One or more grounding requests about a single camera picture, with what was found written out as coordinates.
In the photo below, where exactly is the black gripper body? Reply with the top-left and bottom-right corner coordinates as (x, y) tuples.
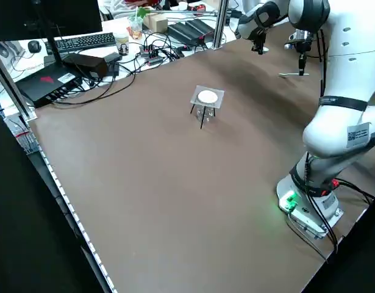
(252, 27), (266, 48)
(297, 38), (312, 57)

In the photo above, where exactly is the small pale green spoon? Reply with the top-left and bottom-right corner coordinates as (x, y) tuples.
(278, 71), (310, 78)

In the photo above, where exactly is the black ribbed device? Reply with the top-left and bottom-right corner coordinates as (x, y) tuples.
(187, 18), (216, 39)
(166, 21), (198, 46)

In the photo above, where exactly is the clear glass burner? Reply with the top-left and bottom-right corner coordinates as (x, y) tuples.
(195, 106), (215, 123)

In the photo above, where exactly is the brown cardboard box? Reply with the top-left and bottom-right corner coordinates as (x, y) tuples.
(142, 12), (170, 33)

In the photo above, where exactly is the black usb hub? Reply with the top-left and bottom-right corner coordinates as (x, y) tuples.
(139, 43), (164, 67)

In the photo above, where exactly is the plastic cup with straw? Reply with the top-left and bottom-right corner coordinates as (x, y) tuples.
(126, 6), (145, 40)

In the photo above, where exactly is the person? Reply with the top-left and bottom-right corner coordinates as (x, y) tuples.
(101, 0), (176, 15)

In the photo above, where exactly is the white paper cup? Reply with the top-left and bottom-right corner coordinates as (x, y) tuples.
(113, 32), (130, 56)

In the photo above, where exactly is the grey metal mounting plate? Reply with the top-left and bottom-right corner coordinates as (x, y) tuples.
(286, 200), (344, 242)

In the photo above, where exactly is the black power brick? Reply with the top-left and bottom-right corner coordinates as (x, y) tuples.
(62, 52), (109, 81)

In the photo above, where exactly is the black keyboard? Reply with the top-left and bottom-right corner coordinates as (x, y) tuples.
(45, 32), (117, 56)

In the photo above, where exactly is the black monitor stand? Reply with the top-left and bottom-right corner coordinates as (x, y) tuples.
(31, 0), (70, 67)

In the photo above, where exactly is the black computer monitor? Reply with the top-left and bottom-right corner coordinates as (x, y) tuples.
(0, 0), (104, 43)

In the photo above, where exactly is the black box red logo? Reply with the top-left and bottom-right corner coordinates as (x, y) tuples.
(13, 64), (84, 108)

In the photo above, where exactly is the black computer mouse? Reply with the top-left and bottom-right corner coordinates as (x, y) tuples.
(27, 39), (42, 54)

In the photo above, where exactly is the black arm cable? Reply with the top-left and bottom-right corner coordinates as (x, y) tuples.
(316, 27), (327, 103)

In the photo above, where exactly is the aluminium profile post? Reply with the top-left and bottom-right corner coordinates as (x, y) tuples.
(212, 0), (230, 49)

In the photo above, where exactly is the long black desk cable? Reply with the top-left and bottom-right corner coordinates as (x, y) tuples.
(51, 65), (136, 106)

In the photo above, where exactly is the black base cable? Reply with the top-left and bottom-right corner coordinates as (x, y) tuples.
(335, 179), (375, 205)
(303, 152), (340, 254)

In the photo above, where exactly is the aluminium frame post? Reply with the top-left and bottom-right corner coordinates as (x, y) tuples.
(0, 45), (38, 122)

